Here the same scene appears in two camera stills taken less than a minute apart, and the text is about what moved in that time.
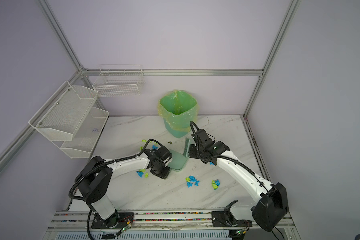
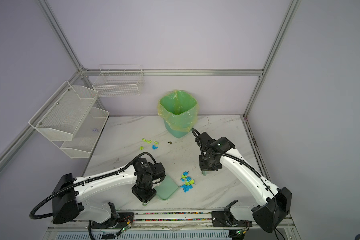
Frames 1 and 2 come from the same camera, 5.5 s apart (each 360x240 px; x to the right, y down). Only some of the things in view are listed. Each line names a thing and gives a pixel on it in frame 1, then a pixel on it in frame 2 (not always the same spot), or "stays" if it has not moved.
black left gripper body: x=160 y=171 → x=143 y=192
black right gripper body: x=192 y=151 → x=204 y=164
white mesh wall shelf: x=69 y=120 stays
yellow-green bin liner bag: x=178 y=108 stays
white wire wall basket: x=119 y=80 stays
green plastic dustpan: x=178 y=161 → x=165 y=189
